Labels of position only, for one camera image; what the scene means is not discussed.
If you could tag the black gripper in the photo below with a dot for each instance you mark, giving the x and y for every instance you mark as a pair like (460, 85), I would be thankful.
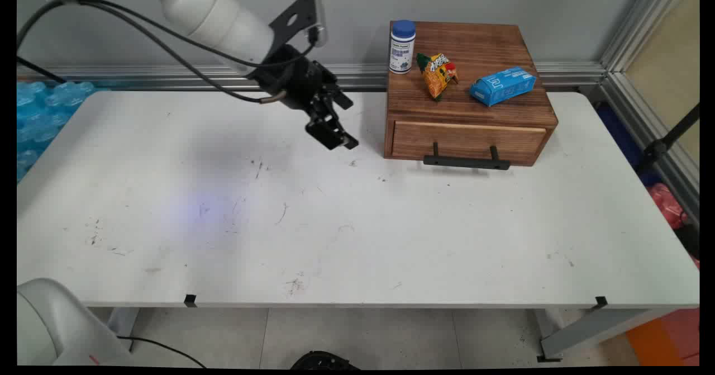
(293, 81)

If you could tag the white bottle blue cap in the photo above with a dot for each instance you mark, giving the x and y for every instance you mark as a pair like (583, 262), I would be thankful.
(402, 48)

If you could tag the orange snack bag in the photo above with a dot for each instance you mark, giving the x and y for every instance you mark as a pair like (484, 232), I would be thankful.
(437, 75)

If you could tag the wooden drawer cabinet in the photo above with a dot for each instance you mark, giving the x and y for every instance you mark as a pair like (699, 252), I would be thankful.
(475, 101)

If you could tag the blue tissue pack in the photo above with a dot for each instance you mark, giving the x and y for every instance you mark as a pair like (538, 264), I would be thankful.
(503, 86)

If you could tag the black tape piece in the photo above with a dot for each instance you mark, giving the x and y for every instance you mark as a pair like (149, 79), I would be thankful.
(190, 300)
(600, 302)

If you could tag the black round floor object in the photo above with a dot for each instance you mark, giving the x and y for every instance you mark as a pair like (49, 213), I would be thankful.
(324, 361)

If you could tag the blue floor item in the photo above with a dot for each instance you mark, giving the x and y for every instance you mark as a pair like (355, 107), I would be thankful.
(625, 140)

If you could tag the grey straight table leg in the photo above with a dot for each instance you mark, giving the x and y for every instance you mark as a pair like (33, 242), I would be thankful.
(124, 324)

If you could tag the black tripod stand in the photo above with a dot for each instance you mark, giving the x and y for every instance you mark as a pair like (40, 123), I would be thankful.
(667, 140)

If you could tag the grey angled table leg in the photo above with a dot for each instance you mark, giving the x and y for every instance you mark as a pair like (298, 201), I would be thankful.
(592, 330)

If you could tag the pink plastic bag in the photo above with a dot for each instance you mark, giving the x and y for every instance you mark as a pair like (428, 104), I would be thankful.
(667, 204)

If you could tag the orange floor mat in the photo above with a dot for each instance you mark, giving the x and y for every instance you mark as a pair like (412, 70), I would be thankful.
(665, 338)

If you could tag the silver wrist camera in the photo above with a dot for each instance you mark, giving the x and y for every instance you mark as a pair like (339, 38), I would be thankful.
(319, 20)

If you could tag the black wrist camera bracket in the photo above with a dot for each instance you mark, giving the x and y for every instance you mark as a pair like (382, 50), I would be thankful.
(293, 20)

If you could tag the horizontal aluminium wall rail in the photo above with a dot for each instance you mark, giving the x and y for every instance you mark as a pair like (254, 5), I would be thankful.
(167, 77)

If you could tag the aluminium corner frame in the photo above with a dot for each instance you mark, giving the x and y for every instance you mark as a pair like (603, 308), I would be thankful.
(642, 56)

